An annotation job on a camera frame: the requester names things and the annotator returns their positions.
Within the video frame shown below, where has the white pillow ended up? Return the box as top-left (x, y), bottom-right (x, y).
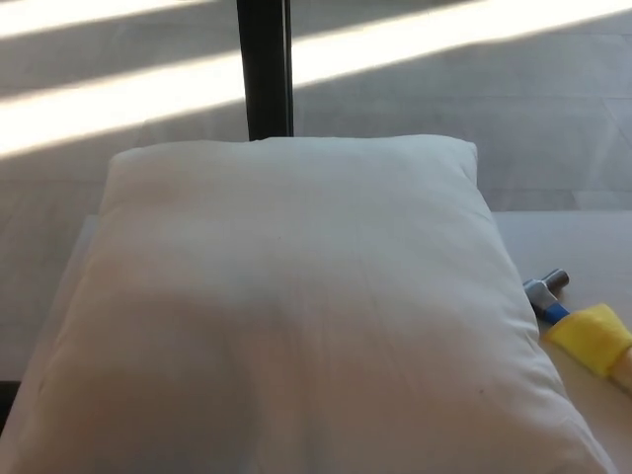
top-left (0, 135), bottom-right (618, 474)

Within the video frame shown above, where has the claw hammer with wooden handle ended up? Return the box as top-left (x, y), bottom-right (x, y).
top-left (522, 268), bottom-right (632, 396)

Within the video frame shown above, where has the black vertical post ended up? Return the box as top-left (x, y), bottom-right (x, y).
top-left (236, 0), bottom-right (296, 142)

